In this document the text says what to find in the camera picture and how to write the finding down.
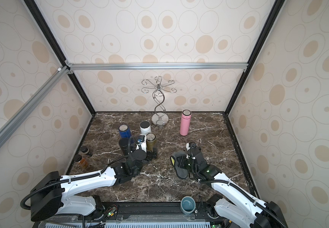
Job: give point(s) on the grey yellow cleaning cloth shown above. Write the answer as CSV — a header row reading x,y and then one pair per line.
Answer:
x,y
179,162

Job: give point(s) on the pink thermos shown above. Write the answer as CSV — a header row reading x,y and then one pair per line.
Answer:
x,y
185,122

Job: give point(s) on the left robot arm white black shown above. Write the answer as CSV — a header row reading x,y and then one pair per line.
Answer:
x,y
56,195

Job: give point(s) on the gold thermos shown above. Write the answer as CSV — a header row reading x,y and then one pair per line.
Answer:
x,y
151,142

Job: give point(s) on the silver metal cup stand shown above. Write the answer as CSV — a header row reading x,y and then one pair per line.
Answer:
x,y
159,118

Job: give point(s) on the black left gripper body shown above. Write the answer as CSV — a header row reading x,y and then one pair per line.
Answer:
x,y
137,172

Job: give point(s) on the orange spice jar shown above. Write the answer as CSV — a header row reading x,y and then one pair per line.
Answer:
x,y
81,161

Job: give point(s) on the white thermos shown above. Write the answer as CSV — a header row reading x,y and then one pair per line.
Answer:
x,y
145,127

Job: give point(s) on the black thermos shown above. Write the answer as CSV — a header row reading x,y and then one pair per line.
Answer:
x,y
125,145

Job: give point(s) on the dark lid spice jar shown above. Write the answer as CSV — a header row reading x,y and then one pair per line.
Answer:
x,y
86,151

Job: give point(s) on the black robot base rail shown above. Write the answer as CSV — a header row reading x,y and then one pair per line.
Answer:
x,y
144,215

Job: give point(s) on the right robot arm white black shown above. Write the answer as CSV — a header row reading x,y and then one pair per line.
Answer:
x,y
237,205

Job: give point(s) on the blue thermos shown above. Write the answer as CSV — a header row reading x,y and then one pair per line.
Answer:
x,y
124,131

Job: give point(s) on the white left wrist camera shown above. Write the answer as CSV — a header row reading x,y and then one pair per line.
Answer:
x,y
141,143

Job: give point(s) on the teal ceramic mug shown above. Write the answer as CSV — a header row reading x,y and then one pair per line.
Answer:
x,y
187,205

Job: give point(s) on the left aluminium frame bar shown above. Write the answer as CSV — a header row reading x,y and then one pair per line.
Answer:
x,y
10,127

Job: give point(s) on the horizontal aluminium frame bar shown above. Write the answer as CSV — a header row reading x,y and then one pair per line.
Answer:
x,y
158,66

